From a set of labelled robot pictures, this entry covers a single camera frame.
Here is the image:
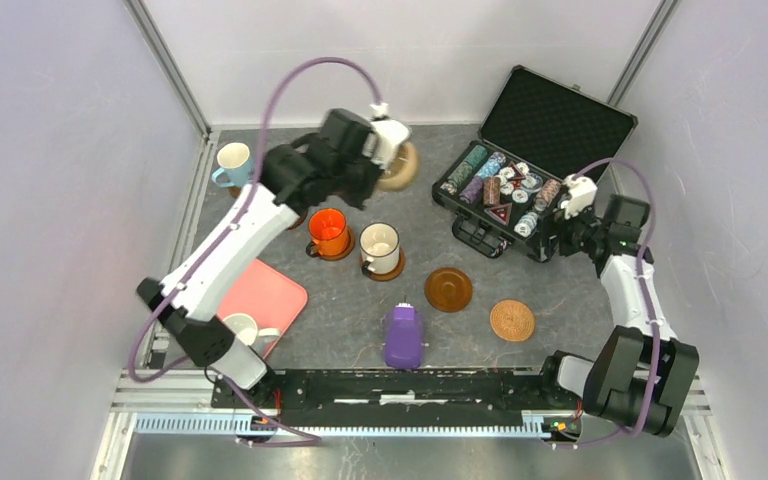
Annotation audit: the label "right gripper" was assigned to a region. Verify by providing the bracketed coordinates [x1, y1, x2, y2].
[525, 198, 607, 261]

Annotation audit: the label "orange mug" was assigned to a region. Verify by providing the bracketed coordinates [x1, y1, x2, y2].
[305, 208, 350, 258]

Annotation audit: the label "light blue mug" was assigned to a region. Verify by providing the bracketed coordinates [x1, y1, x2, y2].
[211, 142, 254, 188]

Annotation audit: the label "white mug dark handle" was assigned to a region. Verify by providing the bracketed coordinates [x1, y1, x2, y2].
[359, 222, 401, 273]

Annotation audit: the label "beige mug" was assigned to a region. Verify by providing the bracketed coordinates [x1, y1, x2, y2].
[376, 142, 420, 192]

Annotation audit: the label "woven rattan coaster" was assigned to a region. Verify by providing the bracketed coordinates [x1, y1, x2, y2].
[489, 299, 536, 342]

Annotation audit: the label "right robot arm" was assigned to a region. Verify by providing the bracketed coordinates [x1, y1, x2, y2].
[537, 194, 700, 437]

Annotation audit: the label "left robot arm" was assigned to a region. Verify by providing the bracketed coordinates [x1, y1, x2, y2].
[137, 108, 410, 408]

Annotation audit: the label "red black triangle card box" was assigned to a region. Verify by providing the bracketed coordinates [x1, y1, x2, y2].
[484, 203, 513, 226]

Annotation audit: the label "black poker chip case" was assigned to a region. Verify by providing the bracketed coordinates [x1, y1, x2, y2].
[432, 66, 638, 263]

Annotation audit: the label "pink tray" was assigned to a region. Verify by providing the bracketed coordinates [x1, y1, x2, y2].
[218, 260, 308, 358]

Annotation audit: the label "purple plastic box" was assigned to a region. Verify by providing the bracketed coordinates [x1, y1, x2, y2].
[383, 302, 424, 370]

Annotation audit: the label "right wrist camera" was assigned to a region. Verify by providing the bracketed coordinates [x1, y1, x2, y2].
[562, 174, 598, 220]

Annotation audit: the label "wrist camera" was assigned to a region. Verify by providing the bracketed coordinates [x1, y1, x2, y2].
[562, 174, 598, 220]
[370, 102, 411, 170]

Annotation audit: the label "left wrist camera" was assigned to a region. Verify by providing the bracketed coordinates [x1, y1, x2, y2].
[370, 102, 411, 170]

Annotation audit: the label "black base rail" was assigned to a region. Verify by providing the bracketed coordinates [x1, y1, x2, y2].
[245, 367, 584, 428]

